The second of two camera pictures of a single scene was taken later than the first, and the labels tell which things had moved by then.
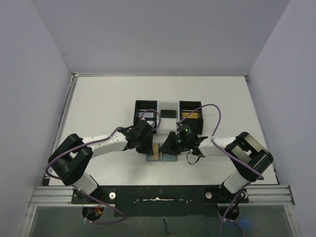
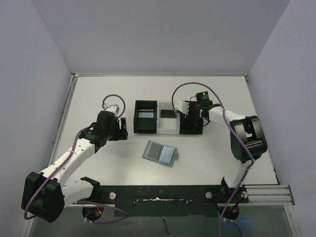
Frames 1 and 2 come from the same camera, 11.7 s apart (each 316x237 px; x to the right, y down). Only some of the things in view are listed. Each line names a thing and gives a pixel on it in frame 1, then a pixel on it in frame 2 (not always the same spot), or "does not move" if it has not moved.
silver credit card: (146, 115) does not move
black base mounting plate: (162, 201) does not move
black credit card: (168, 113) does not move
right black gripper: (172, 145) -> (191, 118)
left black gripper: (144, 146) -> (119, 129)
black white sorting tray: (163, 116) does not move
